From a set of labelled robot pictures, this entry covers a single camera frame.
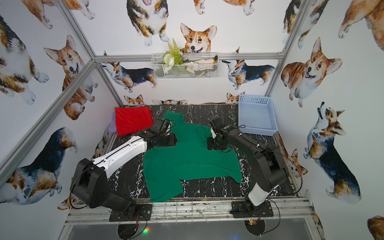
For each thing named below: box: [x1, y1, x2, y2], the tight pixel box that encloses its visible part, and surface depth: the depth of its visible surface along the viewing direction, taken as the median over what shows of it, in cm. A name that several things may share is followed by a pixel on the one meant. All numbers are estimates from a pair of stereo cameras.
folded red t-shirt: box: [115, 106, 154, 137], surface depth 109 cm
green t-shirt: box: [143, 111, 242, 203], surface depth 90 cm
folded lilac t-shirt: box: [108, 111, 116, 133], surface depth 108 cm
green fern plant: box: [163, 38, 185, 74], surface depth 84 cm
